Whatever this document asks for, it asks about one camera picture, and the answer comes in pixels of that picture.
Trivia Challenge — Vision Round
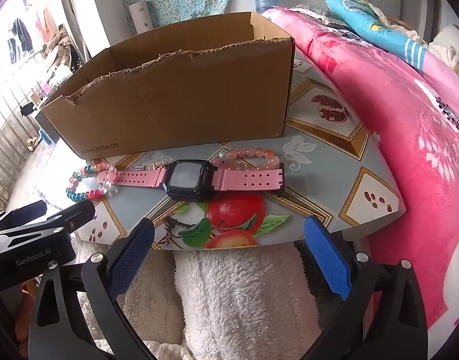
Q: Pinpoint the white fluffy robe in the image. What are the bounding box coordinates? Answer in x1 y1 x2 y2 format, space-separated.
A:
70 232 324 360

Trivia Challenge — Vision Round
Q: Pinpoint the dark hanging jacket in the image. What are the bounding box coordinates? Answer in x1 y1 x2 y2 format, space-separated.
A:
8 17 33 64

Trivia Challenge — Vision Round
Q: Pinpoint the pink bead bracelet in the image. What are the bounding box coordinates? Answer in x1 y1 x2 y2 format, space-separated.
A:
211 147 283 171

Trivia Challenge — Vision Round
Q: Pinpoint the blue cartoon pillow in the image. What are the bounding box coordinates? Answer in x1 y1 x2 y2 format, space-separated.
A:
325 0 429 62

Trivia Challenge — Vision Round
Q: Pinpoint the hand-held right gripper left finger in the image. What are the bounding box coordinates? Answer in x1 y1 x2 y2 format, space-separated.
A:
28 217 157 360

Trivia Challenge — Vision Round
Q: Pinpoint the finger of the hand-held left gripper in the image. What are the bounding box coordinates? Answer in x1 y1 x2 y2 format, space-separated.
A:
0 200 97 240
0 200 47 230

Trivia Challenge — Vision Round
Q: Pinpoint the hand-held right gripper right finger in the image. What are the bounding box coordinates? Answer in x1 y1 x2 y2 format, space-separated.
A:
304 215 429 360

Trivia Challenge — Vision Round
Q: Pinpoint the pink floral blanket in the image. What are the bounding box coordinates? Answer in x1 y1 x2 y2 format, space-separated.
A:
261 7 459 327

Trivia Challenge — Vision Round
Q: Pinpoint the pink hanging garment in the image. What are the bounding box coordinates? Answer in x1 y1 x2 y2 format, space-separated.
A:
34 5 58 44

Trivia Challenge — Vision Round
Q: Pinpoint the black wristwatch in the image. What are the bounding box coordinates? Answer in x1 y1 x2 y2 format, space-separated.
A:
97 159 286 200

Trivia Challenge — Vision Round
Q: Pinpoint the white knit cloth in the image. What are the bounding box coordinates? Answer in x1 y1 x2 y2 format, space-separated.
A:
428 24 459 79

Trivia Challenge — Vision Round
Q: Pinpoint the grey lace blanket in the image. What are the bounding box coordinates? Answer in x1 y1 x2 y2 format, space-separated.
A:
289 4 361 40

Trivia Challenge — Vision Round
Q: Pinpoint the white paper roll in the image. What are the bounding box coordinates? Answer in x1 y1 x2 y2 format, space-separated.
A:
129 2 155 36

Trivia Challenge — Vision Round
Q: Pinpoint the brown cardboard box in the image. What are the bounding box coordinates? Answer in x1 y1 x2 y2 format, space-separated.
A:
39 11 295 160

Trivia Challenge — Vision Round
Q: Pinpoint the fruit print tablecloth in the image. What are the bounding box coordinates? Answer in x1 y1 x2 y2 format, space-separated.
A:
34 49 406 250

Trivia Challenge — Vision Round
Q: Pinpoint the pile of patterned cloth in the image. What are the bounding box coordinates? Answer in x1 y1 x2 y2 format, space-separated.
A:
42 24 84 72

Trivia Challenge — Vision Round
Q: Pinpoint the multicolour bead bracelet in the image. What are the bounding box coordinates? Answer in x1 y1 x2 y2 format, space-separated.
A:
65 161 119 202

